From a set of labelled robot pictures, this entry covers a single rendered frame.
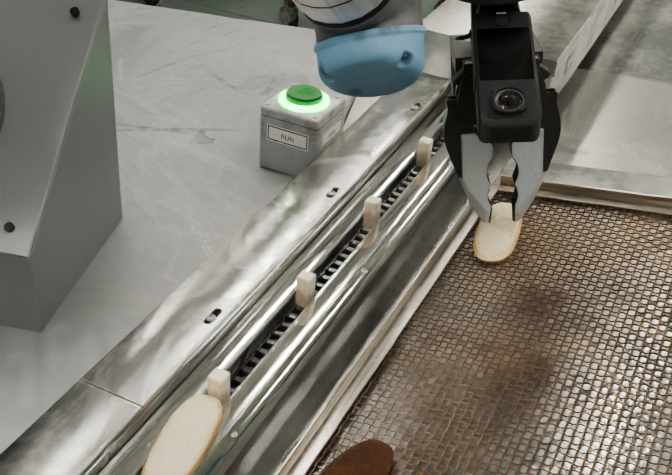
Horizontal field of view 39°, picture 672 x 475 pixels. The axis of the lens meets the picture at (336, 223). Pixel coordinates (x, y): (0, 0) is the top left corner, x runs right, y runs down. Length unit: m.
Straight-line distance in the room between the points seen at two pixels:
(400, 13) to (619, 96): 0.72
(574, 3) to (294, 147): 0.49
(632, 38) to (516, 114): 0.86
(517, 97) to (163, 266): 0.38
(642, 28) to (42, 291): 1.07
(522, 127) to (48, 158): 0.38
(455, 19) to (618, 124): 0.24
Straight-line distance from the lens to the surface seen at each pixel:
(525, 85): 0.70
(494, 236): 0.81
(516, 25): 0.75
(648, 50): 1.50
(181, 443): 0.67
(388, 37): 0.62
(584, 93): 1.31
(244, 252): 0.83
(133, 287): 0.87
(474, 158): 0.79
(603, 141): 1.19
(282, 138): 1.01
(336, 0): 0.59
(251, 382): 0.73
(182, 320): 0.76
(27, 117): 0.82
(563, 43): 1.18
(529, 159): 0.80
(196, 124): 1.12
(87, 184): 0.86
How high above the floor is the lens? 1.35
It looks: 34 degrees down
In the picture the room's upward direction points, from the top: 5 degrees clockwise
